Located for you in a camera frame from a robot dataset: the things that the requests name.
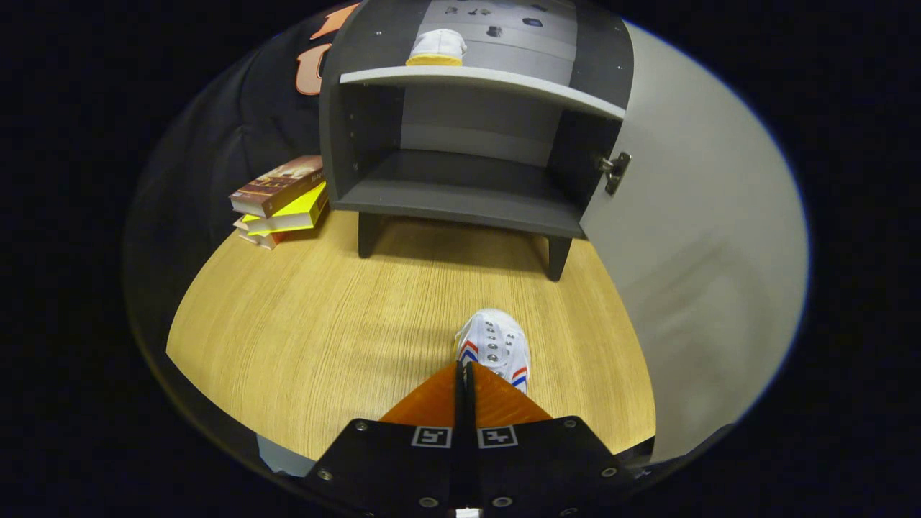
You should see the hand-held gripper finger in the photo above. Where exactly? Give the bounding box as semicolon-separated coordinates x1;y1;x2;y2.
302;361;466;517
466;361;638;516

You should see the white striped shoe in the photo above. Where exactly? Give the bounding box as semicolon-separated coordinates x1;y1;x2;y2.
405;29;468;67
455;308;532;395

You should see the dark grey shoe cabinet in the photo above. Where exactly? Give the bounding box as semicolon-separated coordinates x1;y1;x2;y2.
319;0;634;281

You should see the beige shoe cabinet door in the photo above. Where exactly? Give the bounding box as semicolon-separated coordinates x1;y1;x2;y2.
579;22;810;465

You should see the metal door hinge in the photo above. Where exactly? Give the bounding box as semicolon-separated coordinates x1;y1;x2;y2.
597;151;632;196

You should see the reddish cover book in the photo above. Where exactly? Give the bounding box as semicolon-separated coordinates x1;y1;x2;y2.
234;216;289;251

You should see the brown cover book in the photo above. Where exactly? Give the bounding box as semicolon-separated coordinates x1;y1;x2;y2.
229;155;326;219

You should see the black backdrop cloth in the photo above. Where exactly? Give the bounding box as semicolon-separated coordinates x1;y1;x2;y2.
126;4;360;303

